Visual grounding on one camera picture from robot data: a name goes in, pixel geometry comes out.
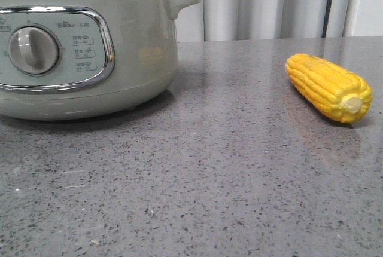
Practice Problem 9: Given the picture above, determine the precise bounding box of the white pleated curtain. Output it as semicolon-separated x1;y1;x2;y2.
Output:
177;0;382;42

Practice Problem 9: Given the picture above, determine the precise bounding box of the yellow corn cob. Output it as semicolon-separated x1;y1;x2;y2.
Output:
285;53;373;124

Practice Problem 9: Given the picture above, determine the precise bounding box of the pale green electric cooking pot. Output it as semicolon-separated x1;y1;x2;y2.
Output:
1;0;200;121

